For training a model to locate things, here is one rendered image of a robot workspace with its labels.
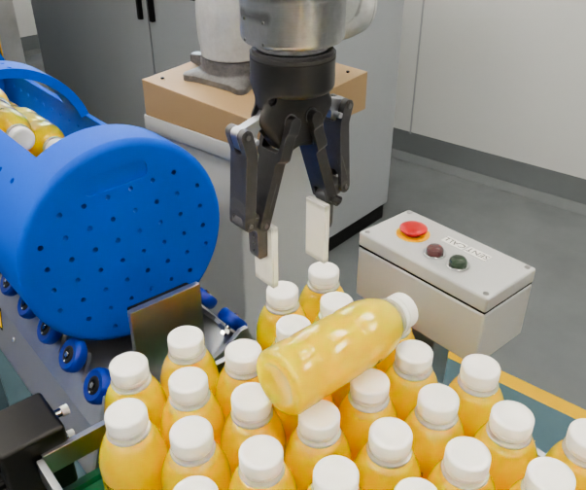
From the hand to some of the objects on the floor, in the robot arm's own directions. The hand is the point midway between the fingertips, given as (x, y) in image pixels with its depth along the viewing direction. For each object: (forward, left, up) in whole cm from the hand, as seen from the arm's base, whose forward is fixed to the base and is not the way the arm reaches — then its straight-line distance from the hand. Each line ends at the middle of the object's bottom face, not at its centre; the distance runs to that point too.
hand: (292, 245), depth 65 cm
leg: (-10, -116, -124) cm, 170 cm away
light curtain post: (-60, -148, -129) cm, 206 cm away
